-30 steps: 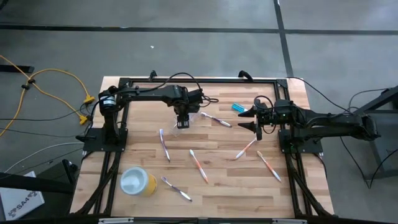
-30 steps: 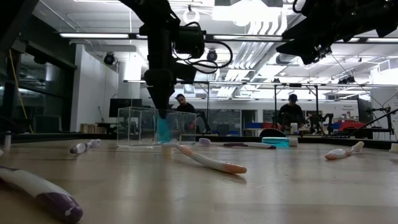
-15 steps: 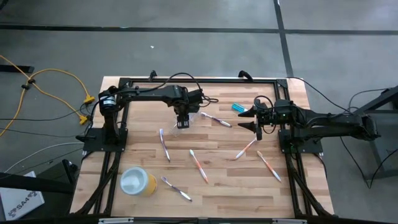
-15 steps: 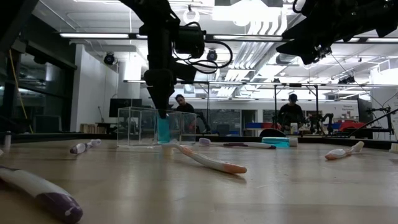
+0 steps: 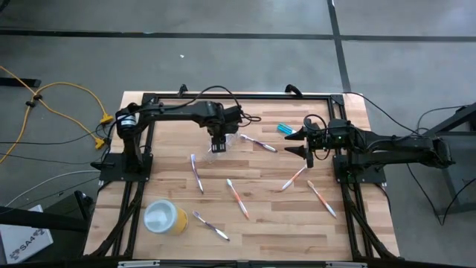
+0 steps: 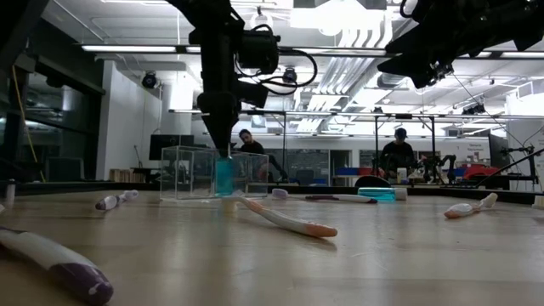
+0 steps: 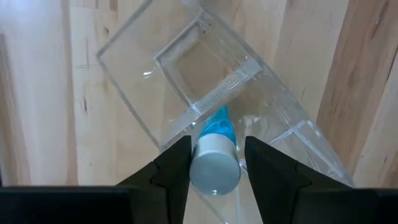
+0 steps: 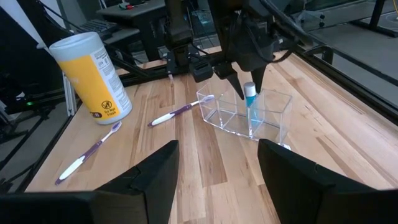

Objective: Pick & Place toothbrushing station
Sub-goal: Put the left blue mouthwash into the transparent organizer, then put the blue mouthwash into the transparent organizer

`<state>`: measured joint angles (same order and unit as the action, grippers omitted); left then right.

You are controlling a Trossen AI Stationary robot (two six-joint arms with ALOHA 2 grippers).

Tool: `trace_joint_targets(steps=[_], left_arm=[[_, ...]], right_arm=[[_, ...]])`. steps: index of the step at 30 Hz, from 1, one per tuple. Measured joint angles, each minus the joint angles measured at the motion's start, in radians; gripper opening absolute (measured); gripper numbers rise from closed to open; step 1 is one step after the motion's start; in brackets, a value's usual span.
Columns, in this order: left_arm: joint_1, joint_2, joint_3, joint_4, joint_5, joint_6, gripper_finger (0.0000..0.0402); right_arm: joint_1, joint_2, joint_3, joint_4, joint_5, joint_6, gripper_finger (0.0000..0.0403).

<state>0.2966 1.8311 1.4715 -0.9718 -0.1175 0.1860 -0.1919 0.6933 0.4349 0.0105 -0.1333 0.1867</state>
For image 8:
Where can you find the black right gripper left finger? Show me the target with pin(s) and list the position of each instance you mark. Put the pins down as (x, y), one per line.
(149, 193)

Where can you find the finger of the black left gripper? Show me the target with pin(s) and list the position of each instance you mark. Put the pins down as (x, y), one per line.
(229, 72)
(259, 76)

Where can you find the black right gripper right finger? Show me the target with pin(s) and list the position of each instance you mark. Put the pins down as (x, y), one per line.
(298, 193)

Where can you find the teal toothpaste tube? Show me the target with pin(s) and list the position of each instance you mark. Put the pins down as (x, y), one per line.
(250, 93)

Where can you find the purple white toothbrush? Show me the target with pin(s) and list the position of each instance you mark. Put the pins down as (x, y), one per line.
(285, 146)
(90, 152)
(177, 112)

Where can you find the clear acrylic organizer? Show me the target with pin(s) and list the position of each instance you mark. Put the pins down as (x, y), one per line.
(270, 124)

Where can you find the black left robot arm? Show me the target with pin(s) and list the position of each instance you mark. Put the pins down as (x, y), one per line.
(177, 31)

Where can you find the grey desk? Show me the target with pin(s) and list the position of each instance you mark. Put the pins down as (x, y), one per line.
(133, 11)

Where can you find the yellow wipes canister white lid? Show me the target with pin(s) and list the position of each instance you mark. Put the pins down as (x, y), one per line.
(90, 81)

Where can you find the black stand foot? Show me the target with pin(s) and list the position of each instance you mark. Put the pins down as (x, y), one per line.
(377, 12)

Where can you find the black keyboard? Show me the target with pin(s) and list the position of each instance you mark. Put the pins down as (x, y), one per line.
(98, 26)

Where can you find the silver aluminium bracket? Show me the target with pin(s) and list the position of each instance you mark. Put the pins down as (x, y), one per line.
(70, 96)

